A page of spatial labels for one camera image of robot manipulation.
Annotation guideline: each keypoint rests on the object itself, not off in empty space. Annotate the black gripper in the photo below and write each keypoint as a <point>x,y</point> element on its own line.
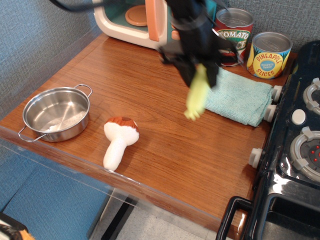
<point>198,43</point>

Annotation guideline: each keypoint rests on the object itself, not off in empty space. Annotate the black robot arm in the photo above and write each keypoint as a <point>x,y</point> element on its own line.
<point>189,10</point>

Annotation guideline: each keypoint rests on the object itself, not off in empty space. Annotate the teal folded towel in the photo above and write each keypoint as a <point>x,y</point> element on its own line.
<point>238,98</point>

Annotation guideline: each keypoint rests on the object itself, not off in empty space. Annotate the tomato sauce can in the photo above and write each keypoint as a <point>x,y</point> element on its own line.
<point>235,25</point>

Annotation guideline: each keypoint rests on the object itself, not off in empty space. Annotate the pineapple slices can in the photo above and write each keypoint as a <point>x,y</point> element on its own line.
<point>268,55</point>

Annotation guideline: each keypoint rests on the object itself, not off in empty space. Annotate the toy microwave teal and pink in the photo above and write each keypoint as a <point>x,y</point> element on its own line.
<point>146,23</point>

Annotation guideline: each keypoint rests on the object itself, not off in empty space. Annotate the plush mushroom toy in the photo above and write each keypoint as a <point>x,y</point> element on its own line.
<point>122,132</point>

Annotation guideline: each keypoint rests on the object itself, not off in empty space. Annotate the black toy stove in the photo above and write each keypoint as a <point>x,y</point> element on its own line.
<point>286,189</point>

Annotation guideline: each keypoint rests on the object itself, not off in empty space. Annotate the orange and black object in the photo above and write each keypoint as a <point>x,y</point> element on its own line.
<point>11,229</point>

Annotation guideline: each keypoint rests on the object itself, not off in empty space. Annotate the steel pot with handles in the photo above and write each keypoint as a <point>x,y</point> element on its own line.
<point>56,114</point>

